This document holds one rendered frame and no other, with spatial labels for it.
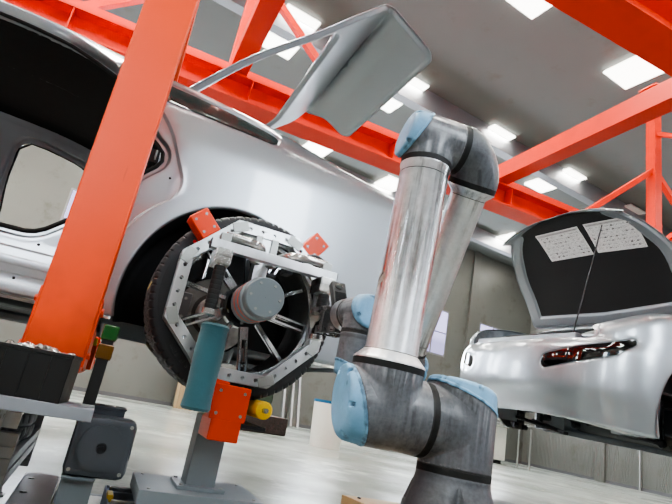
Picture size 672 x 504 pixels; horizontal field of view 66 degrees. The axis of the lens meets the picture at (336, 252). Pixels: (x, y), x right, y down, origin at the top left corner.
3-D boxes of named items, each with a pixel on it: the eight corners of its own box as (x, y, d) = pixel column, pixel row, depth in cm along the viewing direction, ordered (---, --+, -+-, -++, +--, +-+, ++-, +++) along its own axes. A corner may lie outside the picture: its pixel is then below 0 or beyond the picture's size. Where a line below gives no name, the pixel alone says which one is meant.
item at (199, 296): (246, 353, 230) (248, 282, 237) (250, 352, 223) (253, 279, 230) (171, 352, 217) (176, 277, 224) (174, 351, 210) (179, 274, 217)
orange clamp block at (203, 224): (216, 234, 183) (203, 212, 182) (221, 229, 176) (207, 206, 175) (199, 243, 179) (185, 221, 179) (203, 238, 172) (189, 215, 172)
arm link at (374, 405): (426, 463, 96) (482, 114, 116) (338, 446, 93) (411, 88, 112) (396, 450, 111) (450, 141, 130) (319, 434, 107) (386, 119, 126)
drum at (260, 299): (262, 328, 182) (271, 290, 186) (281, 324, 163) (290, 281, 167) (224, 319, 177) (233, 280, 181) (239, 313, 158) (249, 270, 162)
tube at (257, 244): (258, 266, 179) (264, 237, 182) (275, 255, 162) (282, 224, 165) (208, 252, 173) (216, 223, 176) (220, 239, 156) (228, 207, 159)
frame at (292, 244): (304, 397, 183) (331, 253, 199) (311, 398, 177) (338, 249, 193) (147, 366, 164) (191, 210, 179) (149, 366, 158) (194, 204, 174)
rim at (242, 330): (290, 377, 208) (293, 255, 219) (311, 378, 187) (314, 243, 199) (159, 376, 188) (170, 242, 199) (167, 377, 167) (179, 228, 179)
